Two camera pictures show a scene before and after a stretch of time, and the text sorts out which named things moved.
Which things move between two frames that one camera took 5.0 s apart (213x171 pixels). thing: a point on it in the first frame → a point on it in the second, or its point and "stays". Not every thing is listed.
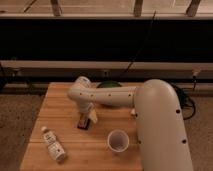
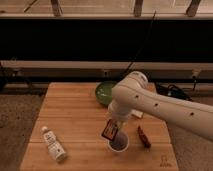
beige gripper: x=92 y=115 → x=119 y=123
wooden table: x=63 y=139 stays
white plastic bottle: x=53 y=145 stays
